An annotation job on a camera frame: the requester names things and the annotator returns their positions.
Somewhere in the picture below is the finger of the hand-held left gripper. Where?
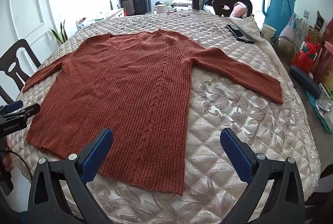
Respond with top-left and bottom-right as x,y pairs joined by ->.
19,103 -> 41,119
5,100 -> 24,113

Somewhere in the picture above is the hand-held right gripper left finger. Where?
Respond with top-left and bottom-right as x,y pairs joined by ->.
27,128 -> 115,224

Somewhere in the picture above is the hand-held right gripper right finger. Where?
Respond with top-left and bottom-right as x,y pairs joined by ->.
220,128 -> 306,224

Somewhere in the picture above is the rust knit sweater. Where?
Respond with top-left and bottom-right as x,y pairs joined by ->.
23,29 -> 283,196

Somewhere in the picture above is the person's left hand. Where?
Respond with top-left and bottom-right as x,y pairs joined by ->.
2,139 -> 14,173

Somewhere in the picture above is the beige quilted blanket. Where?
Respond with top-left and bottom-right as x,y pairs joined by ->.
6,12 -> 319,224

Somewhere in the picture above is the dark wooden chair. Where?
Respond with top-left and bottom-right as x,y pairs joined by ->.
0,39 -> 42,106

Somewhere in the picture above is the green potted plant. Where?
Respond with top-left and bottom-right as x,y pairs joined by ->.
49,20 -> 68,44

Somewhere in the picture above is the teal plastic basket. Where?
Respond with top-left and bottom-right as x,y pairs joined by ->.
306,90 -> 333,134

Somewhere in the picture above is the dark blue box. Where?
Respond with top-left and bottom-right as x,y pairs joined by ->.
289,65 -> 322,97

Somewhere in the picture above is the red plastic toy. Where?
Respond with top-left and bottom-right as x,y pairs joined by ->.
293,42 -> 320,75

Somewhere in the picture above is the glass jar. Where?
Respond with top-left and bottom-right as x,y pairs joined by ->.
276,36 -> 296,63

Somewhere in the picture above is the white paper cup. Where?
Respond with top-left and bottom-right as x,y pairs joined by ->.
261,24 -> 277,41

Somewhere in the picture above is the white cabinet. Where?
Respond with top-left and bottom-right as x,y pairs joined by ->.
103,8 -> 125,20

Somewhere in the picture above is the red gift bag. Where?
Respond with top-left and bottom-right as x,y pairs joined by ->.
316,41 -> 333,85

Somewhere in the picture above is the white embroidered cloth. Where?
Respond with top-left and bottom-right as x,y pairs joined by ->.
229,15 -> 263,43

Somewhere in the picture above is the pink bottle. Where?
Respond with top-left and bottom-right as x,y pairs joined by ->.
282,14 -> 299,39

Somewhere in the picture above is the pink pillow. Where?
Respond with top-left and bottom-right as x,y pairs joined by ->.
230,2 -> 247,18

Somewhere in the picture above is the wicker basket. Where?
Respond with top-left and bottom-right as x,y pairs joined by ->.
308,26 -> 323,41

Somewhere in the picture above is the blue thermos jug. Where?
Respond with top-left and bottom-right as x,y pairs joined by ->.
263,0 -> 296,37

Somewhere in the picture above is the white electric kettle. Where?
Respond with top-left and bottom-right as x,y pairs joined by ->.
153,4 -> 167,15

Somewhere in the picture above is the black cable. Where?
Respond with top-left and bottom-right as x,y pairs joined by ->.
0,151 -> 34,170

